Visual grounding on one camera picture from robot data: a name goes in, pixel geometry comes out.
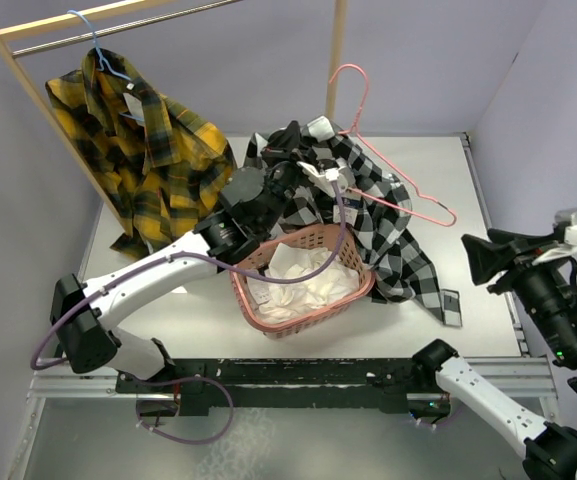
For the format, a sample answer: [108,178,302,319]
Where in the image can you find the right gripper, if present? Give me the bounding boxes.
[460,223,577,358]

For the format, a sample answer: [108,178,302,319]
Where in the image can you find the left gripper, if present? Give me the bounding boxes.
[257,122,322,235]

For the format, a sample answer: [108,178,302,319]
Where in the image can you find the black white checkered shirt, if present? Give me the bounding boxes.
[244,116,462,327]

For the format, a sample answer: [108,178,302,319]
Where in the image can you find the pink wire hanger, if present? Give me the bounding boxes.
[328,63,458,229]

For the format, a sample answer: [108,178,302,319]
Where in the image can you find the yellow plaid shirt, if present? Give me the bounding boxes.
[45,49,236,259]

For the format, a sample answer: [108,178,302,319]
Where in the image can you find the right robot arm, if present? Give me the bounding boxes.
[412,223,577,479]

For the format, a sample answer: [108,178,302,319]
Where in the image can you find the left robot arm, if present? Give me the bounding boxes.
[51,121,306,392]

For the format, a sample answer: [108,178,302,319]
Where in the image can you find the white clothes in basket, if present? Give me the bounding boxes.
[246,243,360,324]

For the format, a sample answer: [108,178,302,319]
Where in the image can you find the black base bar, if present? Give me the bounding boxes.
[112,355,474,417]

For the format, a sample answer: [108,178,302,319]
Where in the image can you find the pink laundry basket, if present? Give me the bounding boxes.
[230,225,375,338]

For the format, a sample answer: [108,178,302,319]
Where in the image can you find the wooden clothes rack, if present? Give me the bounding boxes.
[0,0,350,236]

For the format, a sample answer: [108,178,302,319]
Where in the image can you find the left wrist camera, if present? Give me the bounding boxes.
[297,159,354,198]

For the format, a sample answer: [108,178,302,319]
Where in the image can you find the aluminium rail frame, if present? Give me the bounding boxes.
[16,135,559,479]

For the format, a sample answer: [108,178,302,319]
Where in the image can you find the blue wire hanger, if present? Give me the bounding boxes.
[67,9,145,127]

